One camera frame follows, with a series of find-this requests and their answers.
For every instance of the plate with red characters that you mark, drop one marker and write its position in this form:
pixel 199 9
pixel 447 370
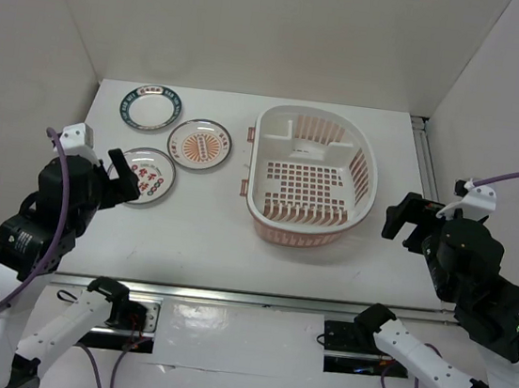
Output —
pixel 155 171

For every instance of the plate with orange sunburst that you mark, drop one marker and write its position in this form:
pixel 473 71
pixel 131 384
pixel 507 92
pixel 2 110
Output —
pixel 199 144

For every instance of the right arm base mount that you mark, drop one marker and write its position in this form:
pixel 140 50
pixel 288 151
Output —
pixel 347 350

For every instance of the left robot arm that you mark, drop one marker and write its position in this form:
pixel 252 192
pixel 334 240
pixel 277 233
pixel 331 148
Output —
pixel 30 252

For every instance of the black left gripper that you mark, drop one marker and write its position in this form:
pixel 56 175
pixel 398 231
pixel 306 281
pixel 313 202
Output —
pixel 127 183

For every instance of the aluminium side rail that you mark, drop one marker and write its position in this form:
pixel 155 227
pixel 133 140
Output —
pixel 424 157

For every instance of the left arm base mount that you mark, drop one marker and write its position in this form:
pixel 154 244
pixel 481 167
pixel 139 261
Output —
pixel 134 329

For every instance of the aluminium front rail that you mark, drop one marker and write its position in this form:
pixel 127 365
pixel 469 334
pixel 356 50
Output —
pixel 261 300

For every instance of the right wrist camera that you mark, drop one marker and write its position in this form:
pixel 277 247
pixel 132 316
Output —
pixel 474 203

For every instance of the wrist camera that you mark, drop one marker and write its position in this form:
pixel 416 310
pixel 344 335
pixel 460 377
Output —
pixel 474 203
pixel 77 139

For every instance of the white and pink dish rack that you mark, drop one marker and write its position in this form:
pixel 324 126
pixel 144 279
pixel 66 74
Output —
pixel 312 176

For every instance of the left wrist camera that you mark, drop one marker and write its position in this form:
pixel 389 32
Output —
pixel 77 139

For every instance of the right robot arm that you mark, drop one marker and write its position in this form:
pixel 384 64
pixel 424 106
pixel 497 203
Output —
pixel 489 315

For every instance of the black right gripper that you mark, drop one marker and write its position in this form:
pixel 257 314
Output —
pixel 412 207

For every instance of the plate with dark blue rim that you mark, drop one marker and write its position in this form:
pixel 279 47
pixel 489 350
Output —
pixel 150 108

